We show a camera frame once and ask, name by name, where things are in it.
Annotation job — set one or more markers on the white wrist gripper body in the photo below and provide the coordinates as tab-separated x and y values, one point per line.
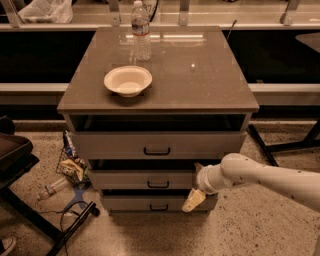
202	180

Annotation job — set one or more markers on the drawer with black handle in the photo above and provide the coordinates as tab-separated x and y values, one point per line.
114	204
157	145
140	179

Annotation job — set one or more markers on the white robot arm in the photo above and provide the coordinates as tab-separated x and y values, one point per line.
237	170

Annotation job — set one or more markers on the grey drawer cabinet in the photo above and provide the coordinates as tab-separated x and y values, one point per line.
197	86

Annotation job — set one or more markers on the white paper bowl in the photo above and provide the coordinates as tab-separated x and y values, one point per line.
128	81

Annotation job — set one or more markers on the black metal stand legs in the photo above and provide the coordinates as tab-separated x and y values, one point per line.
312	140

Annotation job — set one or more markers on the empty plastic bottle on floor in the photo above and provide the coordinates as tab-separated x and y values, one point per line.
52	189

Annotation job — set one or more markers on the clear plastic water bottle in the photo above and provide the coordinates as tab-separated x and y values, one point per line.
141	31

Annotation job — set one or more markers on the black chair with base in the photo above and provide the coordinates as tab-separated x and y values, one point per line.
16	159

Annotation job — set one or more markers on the shoe at bottom left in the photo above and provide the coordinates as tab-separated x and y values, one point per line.
7	245

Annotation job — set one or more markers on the white plastic bag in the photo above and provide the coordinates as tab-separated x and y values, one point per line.
47	11

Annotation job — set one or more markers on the wire basket with snack bags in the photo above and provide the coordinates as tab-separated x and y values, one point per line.
72	165

